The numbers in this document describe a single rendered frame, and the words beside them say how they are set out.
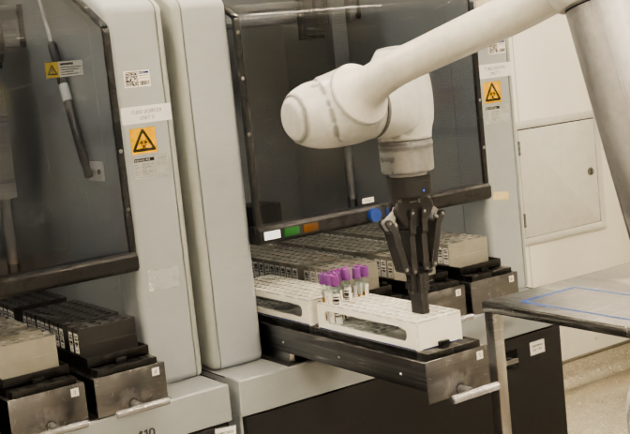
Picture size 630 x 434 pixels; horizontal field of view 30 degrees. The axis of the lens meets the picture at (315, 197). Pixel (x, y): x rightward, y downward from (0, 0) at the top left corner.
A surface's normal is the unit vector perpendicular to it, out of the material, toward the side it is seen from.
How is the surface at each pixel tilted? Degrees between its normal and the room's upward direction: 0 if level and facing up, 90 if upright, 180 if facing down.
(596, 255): 90
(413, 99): 89
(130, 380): 90
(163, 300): 90
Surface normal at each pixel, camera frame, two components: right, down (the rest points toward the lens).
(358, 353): -0.82, 0.15
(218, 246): 0.56, 0.04
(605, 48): -0.51, 0.07
